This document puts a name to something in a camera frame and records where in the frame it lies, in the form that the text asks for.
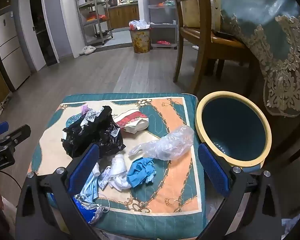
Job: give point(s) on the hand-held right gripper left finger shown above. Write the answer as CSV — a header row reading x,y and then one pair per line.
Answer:
x,y
85,166

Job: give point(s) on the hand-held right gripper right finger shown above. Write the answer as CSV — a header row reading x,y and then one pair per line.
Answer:
x,y
212,170

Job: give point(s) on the light blue face mask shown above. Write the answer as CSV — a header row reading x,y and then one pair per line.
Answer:
x,y
90,187

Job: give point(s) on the white paper label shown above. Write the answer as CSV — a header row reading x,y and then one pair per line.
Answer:
x,y
104,178

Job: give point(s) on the white tissue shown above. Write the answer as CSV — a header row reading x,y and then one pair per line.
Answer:
x,y
118,177

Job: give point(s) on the black plastic bag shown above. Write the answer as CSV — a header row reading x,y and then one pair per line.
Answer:
x,y
100,132

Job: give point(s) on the teal bin with yellow rim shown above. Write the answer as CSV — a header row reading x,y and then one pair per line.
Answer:
x,y
230,130

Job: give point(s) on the blue foil packet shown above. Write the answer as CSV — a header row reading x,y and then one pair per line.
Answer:
x,y
86,212

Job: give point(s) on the clear plastic bag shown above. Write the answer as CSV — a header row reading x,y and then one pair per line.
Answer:
x,y
165,145

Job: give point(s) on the blue cloth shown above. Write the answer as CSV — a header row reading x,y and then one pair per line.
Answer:
x,y
140,172

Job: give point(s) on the purple wrapper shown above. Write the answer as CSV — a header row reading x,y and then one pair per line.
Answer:
x,y
86,108

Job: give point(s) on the red and white wrapper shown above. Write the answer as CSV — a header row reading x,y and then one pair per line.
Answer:
x,y
132,122

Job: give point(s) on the floral trash can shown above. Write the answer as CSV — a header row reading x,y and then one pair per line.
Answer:
x,y
140,41

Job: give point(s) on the white trash bag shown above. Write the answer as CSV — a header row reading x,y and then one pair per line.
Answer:
x,y
140,24

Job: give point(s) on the white refrigerator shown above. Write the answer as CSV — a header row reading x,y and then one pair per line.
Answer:
x,y
12,55

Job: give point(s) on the open metal shelf rack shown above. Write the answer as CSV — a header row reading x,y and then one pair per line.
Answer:
x,y
100,38

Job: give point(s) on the grey floor mat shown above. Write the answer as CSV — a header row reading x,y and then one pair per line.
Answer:
x,y
122,37

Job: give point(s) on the flat black case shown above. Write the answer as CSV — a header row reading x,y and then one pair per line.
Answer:
x,y
223,35

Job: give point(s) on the red plastic item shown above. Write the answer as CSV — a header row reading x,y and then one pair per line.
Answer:
x,y
163,42

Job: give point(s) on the orange plastic bag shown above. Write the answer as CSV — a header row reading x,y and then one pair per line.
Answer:
x,y
96,18

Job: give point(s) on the wooden kitchen cabinet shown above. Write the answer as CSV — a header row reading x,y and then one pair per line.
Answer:
x,y
122,15

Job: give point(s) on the cream tote bag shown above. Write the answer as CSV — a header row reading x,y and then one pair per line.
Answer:
x,y
190,10

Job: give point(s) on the metal shelf rack with panel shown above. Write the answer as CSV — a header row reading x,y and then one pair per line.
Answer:
x,y
162,15

